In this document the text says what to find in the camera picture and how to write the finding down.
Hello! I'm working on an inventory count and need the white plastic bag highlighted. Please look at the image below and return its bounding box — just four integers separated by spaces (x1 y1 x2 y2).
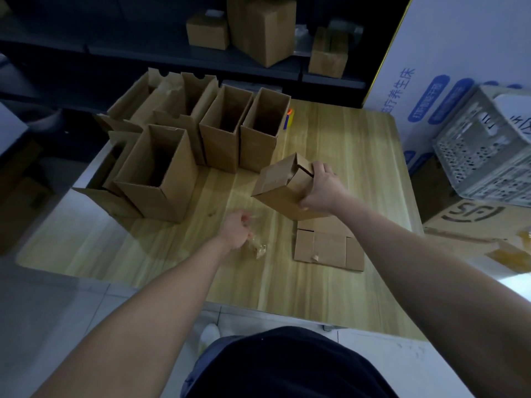
20 107 64 133

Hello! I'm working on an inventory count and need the large brown carton black logo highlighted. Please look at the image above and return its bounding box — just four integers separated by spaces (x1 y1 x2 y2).
408 155 531 275

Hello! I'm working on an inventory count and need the person's right forearm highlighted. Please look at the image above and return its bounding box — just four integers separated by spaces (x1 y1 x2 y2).
331 193 531 398

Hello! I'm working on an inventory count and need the small brown cardboard box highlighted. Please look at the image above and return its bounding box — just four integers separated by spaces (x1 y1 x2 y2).
293 215 366 273
251 152 332 222

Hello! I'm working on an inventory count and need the small carton with white label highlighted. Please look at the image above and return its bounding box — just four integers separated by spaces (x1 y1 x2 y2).
185 8 231 51

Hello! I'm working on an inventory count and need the person's left hand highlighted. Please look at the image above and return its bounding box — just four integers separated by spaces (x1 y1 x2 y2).
216 210 253 250

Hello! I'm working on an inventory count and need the grey wrapped item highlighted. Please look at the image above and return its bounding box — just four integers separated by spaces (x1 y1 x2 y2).
327 18 365 44

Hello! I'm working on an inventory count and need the white plastic crate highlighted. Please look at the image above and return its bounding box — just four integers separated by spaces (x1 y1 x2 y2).
432 85 531 208

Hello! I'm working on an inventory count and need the cluster of cardboard boxes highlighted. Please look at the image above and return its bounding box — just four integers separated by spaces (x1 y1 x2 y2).
71 67 292 223

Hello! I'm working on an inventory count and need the person's left forearm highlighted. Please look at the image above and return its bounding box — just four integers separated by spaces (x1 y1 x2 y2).
31 238 240 398

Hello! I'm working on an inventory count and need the white flat board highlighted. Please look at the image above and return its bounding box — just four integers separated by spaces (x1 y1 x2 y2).
0 101 29 160

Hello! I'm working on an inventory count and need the large white printed carton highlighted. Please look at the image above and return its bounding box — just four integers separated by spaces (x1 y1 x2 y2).
363 0 531 175

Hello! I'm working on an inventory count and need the dark metal shelf unit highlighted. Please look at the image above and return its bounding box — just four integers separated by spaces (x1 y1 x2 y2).
0 0 414 117

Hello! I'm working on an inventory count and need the white paper sign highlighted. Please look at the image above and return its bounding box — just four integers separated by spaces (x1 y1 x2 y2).
491 93 531 144

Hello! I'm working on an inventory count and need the person's white left shoe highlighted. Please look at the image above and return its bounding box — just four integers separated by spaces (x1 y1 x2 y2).
199 323 221 355

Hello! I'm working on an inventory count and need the person's right hand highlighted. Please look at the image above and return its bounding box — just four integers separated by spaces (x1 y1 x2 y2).
298 161 351 216

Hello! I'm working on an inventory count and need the clear tape wad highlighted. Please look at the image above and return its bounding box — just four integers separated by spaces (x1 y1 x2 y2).
248 238 269 261

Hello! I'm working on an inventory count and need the large sealed brown carton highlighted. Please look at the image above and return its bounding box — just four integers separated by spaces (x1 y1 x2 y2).
226 0 298 69

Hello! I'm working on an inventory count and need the person's dark shirt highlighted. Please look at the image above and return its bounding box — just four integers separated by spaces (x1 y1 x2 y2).
180 326 399 398

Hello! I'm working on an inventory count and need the dim brown flattened carton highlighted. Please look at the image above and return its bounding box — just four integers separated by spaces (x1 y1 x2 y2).
0 140 55 255

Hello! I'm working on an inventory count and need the small sealed brown carton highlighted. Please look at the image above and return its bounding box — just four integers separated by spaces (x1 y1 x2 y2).
308 27 349 79

